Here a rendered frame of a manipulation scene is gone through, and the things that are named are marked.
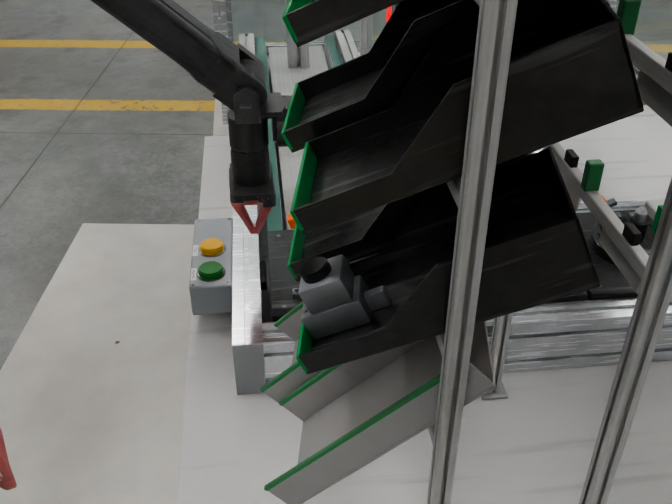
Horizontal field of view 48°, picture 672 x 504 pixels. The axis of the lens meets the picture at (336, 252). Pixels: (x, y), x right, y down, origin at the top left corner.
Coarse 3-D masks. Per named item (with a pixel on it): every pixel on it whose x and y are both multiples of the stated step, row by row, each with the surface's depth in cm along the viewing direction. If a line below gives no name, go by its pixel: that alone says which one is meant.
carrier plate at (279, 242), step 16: (272, 240) 131; (288, 240) 131; (272, 256) 127; (288, 256) 127; (272, 272) 123; (288, 272) 123; (272, 288) 119; (288, 288) 119; (272, 304) 116; (288, 304) 116; (272, 320) 114
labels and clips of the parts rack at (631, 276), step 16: (624, 0) 66; (640, 0) 66; (624, 16) 66; (624, 32) 67; (640, 80) 66; (656, 96) 64; (656, 112) 64; (576, 160) 80; (592, 160) 75; (592, 176) 75; (576, 208) 82; (608, 240) 75; (624, 272) 72; (432, 432) 76
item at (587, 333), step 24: (528, 312) 116; (552, 312) 117; (576, 312) 116; (600, 312) 116; (624, 312) 116; (264, 336) 111; (288, 336) 111; (528, 336) 116; (552, 336) 116; (576, 336) 116; (600, 336) 117; (624, 336) 118; (264, 360) 112; (288, 360) 113; (528, 360) 119; (552, 360) 119; (576, 360) 119; (600, 360) 120
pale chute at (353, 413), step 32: (384, 352) 86; (416, 352) 84; (480, 352) 76; (320, 384) 90; (352, 384) 89; (384, 384) 85; (416, 384) 80; (480, 384) 71; (320, 416) 91; (352, 416) 86; (384, 416) 74; (416, 416) 74; (320, 448) 86; (352, 448) 77; (384, 448) 77; (288, 480) 81; (320, 480) 80
